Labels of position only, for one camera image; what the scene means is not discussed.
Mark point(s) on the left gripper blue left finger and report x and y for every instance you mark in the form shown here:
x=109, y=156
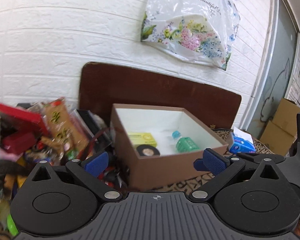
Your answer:
x=87, y=172

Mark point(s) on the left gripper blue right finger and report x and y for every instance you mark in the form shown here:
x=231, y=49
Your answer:
x=224, y=171

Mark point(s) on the blue white tissue pack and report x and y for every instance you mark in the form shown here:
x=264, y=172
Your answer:
x=240, y=142

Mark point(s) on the cardboard box on floor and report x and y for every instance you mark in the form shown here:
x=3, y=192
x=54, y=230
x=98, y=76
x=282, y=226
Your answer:
x=281, y=131

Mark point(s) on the green bottle teal cap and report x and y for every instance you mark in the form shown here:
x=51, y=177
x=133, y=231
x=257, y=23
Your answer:
x=184, y=144

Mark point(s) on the brown snack packet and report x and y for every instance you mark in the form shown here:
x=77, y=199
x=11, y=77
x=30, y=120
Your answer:
x=60, y=125

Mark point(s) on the yellow green small box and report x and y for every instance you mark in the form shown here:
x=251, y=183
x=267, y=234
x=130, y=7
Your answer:
x=138, y=139

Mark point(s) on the black tape roll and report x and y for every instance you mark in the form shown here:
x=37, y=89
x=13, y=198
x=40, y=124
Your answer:
x=147, y=151

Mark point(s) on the brown cardboard storage box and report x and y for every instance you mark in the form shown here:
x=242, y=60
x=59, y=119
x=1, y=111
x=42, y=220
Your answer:
x=169, y=166

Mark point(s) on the red flat box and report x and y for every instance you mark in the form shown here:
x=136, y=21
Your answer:
x=23, y=130

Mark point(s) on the dark brown wooden headboard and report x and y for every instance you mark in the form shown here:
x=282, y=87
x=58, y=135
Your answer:
x=102, y=85

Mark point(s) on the floral plastic bag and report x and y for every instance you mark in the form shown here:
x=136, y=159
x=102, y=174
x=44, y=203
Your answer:
x=194, y=31

